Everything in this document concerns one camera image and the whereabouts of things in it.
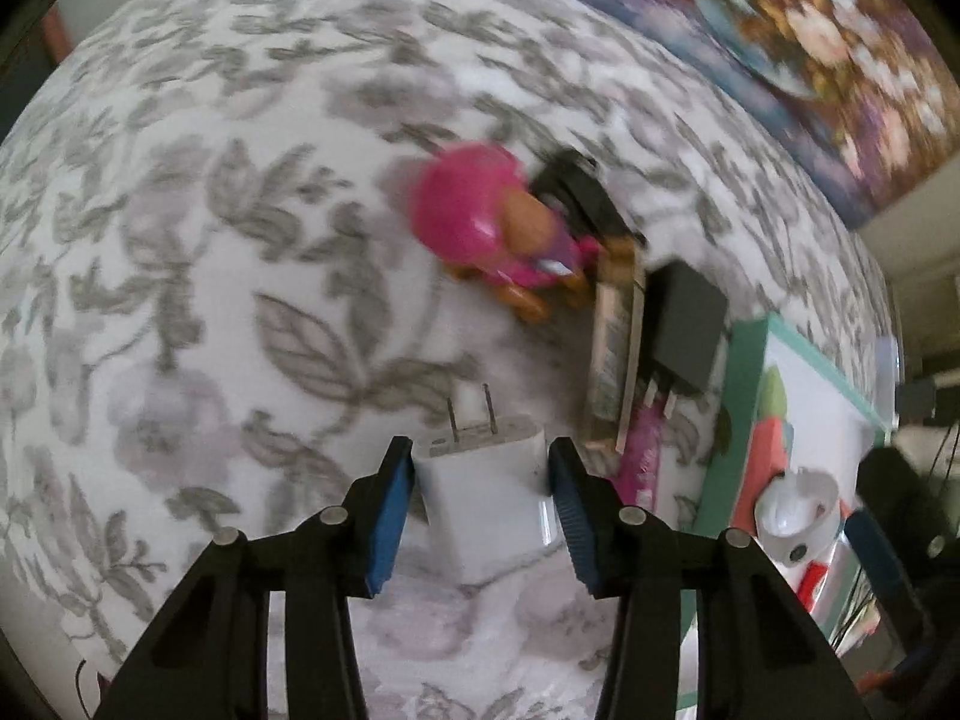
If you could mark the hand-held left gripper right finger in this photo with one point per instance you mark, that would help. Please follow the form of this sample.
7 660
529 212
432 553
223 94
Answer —
581 525

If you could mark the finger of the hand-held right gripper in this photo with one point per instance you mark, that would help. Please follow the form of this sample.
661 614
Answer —
874 555
911 495

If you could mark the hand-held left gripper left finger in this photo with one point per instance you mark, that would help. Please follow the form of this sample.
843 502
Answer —
390 517

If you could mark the red and white glue bottle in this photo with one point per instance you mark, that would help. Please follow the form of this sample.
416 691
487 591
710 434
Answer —
814 585

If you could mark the white wall charger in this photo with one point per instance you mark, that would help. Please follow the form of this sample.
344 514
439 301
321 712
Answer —
480 487

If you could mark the blue foam shape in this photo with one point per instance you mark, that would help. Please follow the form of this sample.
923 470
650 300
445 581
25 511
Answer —
787 439

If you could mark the green foam shape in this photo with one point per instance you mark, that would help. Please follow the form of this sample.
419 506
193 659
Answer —
772 394

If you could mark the teal shallow box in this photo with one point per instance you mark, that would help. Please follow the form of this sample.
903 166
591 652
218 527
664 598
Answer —
739 405

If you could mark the pink pencil lead case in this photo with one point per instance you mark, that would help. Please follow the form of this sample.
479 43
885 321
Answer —
641 457

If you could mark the black power adapter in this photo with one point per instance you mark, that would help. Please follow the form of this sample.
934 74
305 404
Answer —
919 397

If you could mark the white plastic device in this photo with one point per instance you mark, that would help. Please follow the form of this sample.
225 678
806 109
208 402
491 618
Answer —
886 375

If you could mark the patterned metal bar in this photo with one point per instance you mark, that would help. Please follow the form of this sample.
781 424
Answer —
611 345

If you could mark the black plastic clip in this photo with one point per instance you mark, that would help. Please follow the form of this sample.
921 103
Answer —
592 202

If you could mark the pink toy figure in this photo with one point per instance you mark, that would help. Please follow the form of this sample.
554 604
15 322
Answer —
465 202

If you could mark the floral still life painting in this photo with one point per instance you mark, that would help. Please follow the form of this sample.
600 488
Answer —
750 30

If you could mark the reddish brown furniture edge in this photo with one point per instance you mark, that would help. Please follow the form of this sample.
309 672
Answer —
58 34

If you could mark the black wall charger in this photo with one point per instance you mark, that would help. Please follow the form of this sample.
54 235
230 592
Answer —
686 322

